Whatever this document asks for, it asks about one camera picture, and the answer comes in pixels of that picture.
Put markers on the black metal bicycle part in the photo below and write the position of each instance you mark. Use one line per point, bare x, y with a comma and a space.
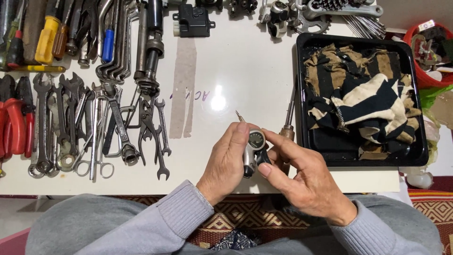
243, 6

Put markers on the red basket of parts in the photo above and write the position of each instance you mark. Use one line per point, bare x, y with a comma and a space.
430, 53

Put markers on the white plastic bag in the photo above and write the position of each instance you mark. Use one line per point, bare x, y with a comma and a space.
421, 177

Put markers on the black small part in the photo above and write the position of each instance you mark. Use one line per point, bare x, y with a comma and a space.
209, 3

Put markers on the person's left hand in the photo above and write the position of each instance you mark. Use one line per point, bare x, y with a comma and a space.
221, 163

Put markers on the black plastic tray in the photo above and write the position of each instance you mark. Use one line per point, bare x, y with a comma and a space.
354, 154

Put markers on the thin yellow pencil tool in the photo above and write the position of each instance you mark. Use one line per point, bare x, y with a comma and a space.
39, 68

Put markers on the bundle of steel spokes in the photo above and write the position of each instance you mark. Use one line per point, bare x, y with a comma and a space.
366, 26

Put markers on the silver bicycle gear shifter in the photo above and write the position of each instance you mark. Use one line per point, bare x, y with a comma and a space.
255, 147

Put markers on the red woven patterned mat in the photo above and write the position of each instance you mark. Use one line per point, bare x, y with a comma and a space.
247, 216

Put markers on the person's grey trousers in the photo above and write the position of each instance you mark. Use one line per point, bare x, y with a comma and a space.
70, 226

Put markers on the striped black beige rag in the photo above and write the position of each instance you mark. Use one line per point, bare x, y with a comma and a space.
364, 95

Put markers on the black slip joint pliers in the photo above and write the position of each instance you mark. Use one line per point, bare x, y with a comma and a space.
145, 122

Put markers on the green plastic bag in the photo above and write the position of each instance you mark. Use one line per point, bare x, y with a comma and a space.
433, 97

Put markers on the silver brake part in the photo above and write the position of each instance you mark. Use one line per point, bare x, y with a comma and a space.
278, 16

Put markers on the dark sprocket cassette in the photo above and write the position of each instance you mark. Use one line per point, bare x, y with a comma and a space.
332, 3

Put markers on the person's right hand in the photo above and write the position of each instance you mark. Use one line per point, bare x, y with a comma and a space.
308, 180

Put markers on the steel scissors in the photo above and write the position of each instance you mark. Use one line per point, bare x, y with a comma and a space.
97, 155

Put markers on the black plastic box part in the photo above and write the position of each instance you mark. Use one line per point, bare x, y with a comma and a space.
193, 22

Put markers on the brown tape strip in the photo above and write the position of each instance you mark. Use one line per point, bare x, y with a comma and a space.
183, 88

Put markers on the small thin screwdriver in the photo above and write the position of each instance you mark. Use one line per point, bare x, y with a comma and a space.
240, 116

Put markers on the blue patterned cloth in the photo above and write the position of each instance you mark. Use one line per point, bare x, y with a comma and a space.
235, 240

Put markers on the black cylinder pump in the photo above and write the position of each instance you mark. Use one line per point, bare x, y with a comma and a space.
150, 53

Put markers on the row of steel wrenches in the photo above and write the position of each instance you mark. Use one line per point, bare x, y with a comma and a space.
120, 124

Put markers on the pink board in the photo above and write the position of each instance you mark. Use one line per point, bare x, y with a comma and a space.
12, 244

